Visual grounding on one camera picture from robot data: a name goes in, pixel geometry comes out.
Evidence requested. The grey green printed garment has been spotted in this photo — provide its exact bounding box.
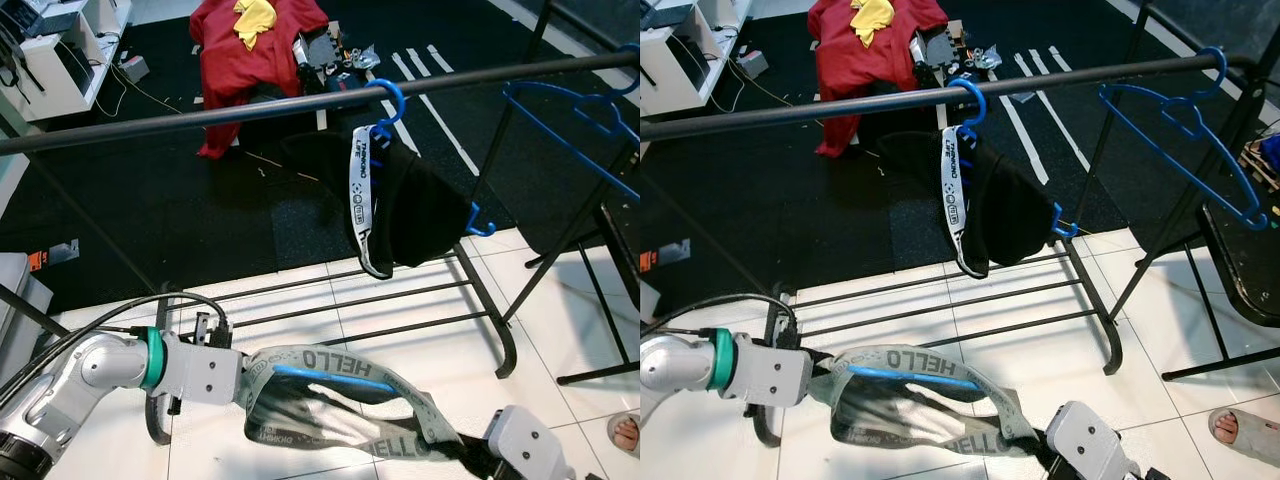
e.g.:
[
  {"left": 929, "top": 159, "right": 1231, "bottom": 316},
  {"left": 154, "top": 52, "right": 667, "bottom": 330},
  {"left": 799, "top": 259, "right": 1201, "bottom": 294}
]
[
  {"left": 808, "top": 343, "right": 1046, "bottom": 463},
  {"left": 238, "top": 343, "right": 469, "bottom": 463}
]

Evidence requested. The person in blue shorts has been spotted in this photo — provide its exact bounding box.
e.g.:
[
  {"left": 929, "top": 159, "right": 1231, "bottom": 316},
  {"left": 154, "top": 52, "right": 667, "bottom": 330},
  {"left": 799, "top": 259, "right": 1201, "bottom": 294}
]
[
  {"left": 606, "top": 413, "right": 641, "bottom": 458},
  {"left": 1207, "top": 405, "right": 1280, "bottom": 471}
]

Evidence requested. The grey tag orange sticker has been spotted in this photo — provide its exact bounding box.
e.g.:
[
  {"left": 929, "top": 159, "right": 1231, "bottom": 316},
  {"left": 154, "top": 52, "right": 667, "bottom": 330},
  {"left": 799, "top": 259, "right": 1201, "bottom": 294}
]
[
  {"left": 27, "top": 240, "right": 83, "bottom": 274},
  {"left": 643, "top": 240, "right": 693, "bottom": 274}
]

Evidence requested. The black garment with white band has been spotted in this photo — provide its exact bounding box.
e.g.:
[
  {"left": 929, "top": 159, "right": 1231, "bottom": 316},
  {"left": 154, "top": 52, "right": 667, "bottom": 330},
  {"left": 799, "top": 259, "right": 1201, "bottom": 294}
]
[
  {"left": 880, "top": 125, "right": 1063, "bottom": 281},
  {"left": 283, "top": 125, "right": 473, "bottom": 281}
]

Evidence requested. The white plastic container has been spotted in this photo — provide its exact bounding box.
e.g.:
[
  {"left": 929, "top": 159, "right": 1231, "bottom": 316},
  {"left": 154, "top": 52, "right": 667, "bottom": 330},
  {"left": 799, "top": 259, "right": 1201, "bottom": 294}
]
[{"left": 0, "top": 250, "right": 53, "bottom": 386}]

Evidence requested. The red cloth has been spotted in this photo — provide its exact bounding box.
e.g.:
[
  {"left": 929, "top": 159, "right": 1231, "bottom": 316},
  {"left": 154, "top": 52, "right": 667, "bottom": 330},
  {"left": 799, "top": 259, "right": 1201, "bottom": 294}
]
[
  {"left": 188, "top": 0, "right": 333, "bottom": 161},
  {"left": 806, "top": 0, "right": 951, "bottom": 159}
]

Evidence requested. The long white floor strip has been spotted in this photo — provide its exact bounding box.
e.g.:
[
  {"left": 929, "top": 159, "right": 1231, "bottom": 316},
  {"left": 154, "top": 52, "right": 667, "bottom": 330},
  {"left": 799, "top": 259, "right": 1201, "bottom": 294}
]
[{"left": 383, "top": 68, "right": 421, "bottom": 151}]

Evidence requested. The white shelf unit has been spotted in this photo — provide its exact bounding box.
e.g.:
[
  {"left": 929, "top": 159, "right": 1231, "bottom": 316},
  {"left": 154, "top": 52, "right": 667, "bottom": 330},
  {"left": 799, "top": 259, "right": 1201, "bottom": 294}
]
[
  {"left": 0, "top": 0, "right": 133, "bottom": 123},
  {"left": 640, "top": 0, "right": 753, "bottom": 119}
]

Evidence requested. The yellow cloth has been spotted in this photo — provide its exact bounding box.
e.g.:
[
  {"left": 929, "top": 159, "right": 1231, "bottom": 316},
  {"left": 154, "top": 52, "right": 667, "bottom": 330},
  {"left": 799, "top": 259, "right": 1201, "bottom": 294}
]
[
  {"left": 232, "top": 0, "right": 279, "bottom": 51},
  {"left": 850, "top": 0, "right": 898, "bottom": 49}
]

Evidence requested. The small wooden pallet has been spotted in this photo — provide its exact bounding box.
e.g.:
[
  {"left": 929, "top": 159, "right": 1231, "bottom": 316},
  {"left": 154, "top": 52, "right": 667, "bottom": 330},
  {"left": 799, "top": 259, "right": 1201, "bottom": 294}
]
[{"left": 1240, "top": 145, "right": 1280, "bottom": 196}]

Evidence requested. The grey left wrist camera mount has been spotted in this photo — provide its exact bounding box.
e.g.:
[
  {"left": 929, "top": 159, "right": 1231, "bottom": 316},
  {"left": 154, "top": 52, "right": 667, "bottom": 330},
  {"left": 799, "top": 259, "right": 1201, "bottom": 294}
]
[
  {"left": 160, "top": 330, "right": 245, "bottom": 408},
  {"left": 733, "top": 332, "right": 814, "bottom": 408}
]

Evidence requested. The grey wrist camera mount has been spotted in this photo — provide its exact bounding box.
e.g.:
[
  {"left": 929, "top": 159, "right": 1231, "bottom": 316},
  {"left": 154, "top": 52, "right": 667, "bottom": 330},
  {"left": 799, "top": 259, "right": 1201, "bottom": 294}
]
[
  {"left": 160, "top": 330, "right": 245, "bottom": 408},
  {"left": 1045, "top": 400, "right": 1141, "bottom": 480},
  {"left": 733, "top": 332, "right": 814, "bottom": 408},
  {"left": 484, "top": 404, "right": 578, "bottom": 480}
]

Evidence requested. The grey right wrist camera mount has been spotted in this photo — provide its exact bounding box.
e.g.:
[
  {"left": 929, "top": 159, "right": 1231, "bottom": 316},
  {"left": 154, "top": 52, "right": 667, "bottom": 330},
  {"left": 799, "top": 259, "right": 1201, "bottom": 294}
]
[
  {"left": 1045, "top": 400, "right": 1141, "bottom": 480},
  {"left": 484, "top": 404, "right": 578, "bottom": 480}
]

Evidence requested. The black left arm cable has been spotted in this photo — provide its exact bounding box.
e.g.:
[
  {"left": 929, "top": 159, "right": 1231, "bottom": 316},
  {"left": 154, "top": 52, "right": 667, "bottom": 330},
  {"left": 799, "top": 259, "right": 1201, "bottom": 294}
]
[
  {"left": 0, "top": 292, "right": 233, "bottom": 448},
  {"left": 640, "top": 292, "right": 801, "bottom": 448}
]

